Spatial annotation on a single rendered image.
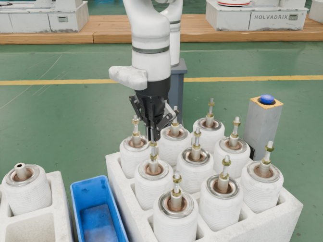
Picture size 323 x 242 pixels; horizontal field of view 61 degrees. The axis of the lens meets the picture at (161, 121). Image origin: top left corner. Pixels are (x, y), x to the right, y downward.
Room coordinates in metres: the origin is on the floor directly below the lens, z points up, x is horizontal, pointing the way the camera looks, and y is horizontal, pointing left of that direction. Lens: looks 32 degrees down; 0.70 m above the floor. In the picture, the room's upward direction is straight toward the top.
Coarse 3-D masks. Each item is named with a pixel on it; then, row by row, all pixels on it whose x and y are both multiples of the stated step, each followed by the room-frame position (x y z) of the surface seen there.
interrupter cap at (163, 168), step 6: (144, 162) 0.53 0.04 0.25; (162, 162) 0.53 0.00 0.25; (138, 168) 0.51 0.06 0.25; (144, 168) 0.51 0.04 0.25; (162, 168) 0.51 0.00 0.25; (168, 168) 0.51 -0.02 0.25; (144, 174) 0.49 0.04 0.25; (150, 174) 0.49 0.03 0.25; (156, 174) 0.49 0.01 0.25; (162, 174) 0.49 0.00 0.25; (150, 180) 0.47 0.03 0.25; (156, 180) 0.47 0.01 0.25
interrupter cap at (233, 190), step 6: (210, 180) 0.47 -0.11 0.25; (216, 180) 0.47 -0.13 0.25; (234, 180) 0.47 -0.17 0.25; (210, 186) 0.45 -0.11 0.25; (216, 186) 0.45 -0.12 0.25; (228, 186) 0.45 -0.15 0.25; (234, 186) 0.45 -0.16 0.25; (210, 192) 0.43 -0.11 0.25; (216, 192) 0.43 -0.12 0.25; (222, 192) 0.44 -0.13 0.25; (228, 192) 0.43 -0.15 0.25; (234, 192) 0.43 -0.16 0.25; (222, 198) 0.41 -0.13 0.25; (228, 198) 0.41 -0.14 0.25
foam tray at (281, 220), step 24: (120, 168) 0.60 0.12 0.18; (120, 192) 0.52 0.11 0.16; (288, 192) 0.50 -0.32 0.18; (120, 216) 0.55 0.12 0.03; (144, 216) 0.43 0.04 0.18; (240, 216) 0.45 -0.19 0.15; (264, 216) 0.43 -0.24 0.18; (288, 216) 0.44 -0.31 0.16; (144, 240) 0.37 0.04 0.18; (216, 240) 0.37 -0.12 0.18; (240, 240) 0.38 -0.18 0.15; (264, 240) 0.42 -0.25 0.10; (288, 240) 0.46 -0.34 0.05
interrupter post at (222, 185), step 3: (219, 177) 0.45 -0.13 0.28; (219, 180) 0.45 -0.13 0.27; (222, 180) 0.44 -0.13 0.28; (225, 180) 0.44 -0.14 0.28; (228, 180) 0.44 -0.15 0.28; (219, 183) 0.45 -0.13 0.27; (222, 183) 0.44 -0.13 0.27; (225, 183) 0.44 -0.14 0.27; (219, 186) 0.45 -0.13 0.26; (222, 186) 0.44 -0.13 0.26; (225, 186) 0.44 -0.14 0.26; (222, 189) 0.44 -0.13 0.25; (225, 189) 0.44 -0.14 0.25
